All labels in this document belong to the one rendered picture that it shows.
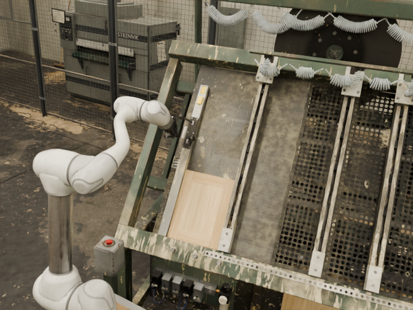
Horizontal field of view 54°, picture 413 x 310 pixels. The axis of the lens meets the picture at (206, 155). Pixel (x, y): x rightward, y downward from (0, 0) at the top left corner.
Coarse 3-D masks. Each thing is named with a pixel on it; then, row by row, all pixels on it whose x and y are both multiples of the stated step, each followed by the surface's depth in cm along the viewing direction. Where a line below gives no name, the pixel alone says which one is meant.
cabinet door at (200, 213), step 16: (192, 176) 241; (208, 176) 239; (192, 192) 238; (208, 192) 236; (224, 192) 234; (176, 208) 237; (192, 208) 236; (208, 208) 234; (224, 208) 231; (176, 224) 235; (192, 224) 233; (208, 224) 231; (192, 240) 230; (208, 240) 228
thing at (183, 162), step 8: (200, 88) 253; (208, 88) 254; (200, 96) 252; (200, 112) 249; (192, 144) 246; (184, 152) 244; (184, 160) 242; (184, 168) 241; (176, 176) 240; (176, 184) 239; (176, 192) 238; (168, 200) 237; (176, 200) 238; (168, 208) 236; (168, 216) 235; (160, 224) 234; (168, 224) 233; (160, 232) 233
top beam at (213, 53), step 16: (176, 48) 258; (192, 48) 255; (208, 48) 253; (224, 48) 251; (208, 64) 258; (224, 64) 252; (240, 64) 246; (256, 64) 243; (288, 64) 239; (304, 64) 237; (320, 64) 235; (320, 80) 239; (336, 80) 234; (368, 80) 226
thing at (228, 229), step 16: (272, 64) 240; (256, 80) 239; (272, 80) 237; (256, 96) 240; (256, 112) 241; (256, 128) 235; (240, 160) 232; (240, 176) 232; (240, 192) 227; (240, 208) 230; (224, 224) 224; (224, 240) 221
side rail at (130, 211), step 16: (176, 64) 260; (176, 80) 265; (160, 96) 256; (144, 144) 249; (144, 160) 246; (144, 176) 247; (128, 192) 243; (144, 192) 252; (128, 208) 240; (128, 224) 238
